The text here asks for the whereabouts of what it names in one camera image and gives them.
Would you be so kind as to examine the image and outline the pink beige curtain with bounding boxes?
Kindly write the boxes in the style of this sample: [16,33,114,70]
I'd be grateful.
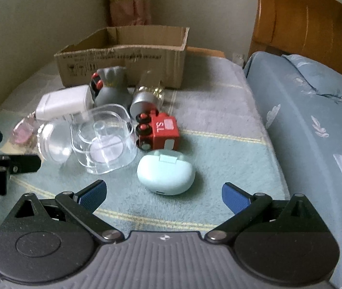
[109,0,151,26]

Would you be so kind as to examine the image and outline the cardboard box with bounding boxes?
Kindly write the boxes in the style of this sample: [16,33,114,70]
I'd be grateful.
[54,25,189,89]

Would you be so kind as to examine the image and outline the pink perfume bottle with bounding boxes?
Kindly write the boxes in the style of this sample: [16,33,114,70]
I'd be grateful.
[10,112,40,145]

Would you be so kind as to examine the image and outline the wall power socket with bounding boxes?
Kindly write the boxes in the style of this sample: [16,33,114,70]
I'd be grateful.
[232,52,245,66]

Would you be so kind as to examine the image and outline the wooden headboard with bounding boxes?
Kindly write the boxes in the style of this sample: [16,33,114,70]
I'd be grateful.
[249,0,342,74]

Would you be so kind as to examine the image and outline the white plastic box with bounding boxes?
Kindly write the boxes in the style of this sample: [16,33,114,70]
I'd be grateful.
[35,85,93,121]

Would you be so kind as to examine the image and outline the mint green earbud case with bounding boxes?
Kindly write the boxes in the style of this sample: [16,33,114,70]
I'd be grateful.
[137,149,196,196]

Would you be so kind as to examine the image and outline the black toy car red wheels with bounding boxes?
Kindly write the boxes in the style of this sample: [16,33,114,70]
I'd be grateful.
[90,72,104,98]

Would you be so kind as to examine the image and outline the red toy train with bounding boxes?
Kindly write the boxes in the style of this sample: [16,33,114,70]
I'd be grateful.
[135,110,180,151]

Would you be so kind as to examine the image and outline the clear round jar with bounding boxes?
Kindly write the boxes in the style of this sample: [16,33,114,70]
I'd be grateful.
[37,119,72,164]

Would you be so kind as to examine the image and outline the blue floral pillow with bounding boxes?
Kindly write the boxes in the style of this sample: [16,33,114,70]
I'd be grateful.
[283,54,342,100]

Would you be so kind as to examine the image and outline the glass bottle silver cap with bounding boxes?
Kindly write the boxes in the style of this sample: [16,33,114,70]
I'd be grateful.
[130,71,165,118]

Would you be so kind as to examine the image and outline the grey elephant figurine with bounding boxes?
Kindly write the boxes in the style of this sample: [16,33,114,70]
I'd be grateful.
[94,66,132,109]

